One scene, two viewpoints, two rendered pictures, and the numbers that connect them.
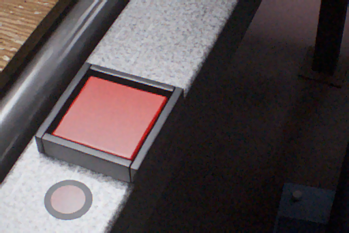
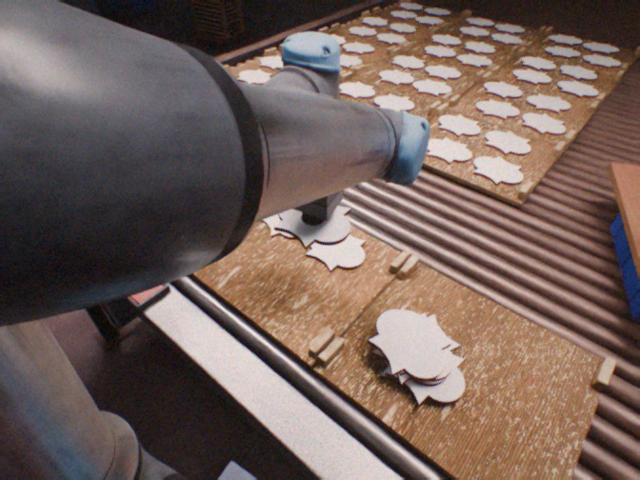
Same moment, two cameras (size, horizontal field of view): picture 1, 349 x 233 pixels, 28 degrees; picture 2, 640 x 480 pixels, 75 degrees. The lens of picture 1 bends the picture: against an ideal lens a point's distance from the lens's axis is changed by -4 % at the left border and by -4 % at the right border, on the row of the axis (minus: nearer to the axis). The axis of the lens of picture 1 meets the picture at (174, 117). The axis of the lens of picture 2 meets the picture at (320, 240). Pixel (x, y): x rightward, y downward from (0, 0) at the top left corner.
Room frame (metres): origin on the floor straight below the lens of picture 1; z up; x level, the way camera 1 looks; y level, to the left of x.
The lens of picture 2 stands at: (0.85, -0.40, 1.62)
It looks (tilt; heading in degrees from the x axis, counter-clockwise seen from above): 44 degrees down; 106
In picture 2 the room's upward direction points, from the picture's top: straight up
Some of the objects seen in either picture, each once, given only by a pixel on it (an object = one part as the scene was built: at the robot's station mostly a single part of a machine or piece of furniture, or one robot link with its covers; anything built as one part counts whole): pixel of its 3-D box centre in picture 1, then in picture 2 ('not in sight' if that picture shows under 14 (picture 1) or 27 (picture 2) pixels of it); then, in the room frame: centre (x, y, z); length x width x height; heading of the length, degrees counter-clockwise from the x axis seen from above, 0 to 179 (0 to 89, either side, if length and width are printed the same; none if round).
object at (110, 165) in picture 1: (110, 120); (144, 290); (0.33, 0.04, 0.92); 0.08 x 0.08 x 0.02; 66
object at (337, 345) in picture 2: not in sight; (331, 351); (0.76, 0.00, 0.95); 0.06 x 0.02 x 0.03; 67
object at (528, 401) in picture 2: not in sight; (462, 368); (0.99, 0.04, 0.93); 0.41 x 0.35 x 0.02; 157
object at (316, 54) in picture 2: not in sight; (310, 82); (0.68, 0.13, 1.38); 0.09 x 0.08 x 0.11; 80
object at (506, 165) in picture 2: not in sight; (477, 147); (1.00, 0.81, 0.94); 0.41 x 0.35 x 0.04; 156
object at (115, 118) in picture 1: (110, 121); (144, 290); (0.33, 0.04, 0.92); 0.06 x 0.06 x 0.01; 66
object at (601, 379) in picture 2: not in sight; (603, 373); (1.22, 0.09, 0.95); 0.06 x 0.02 x 0.03; 67
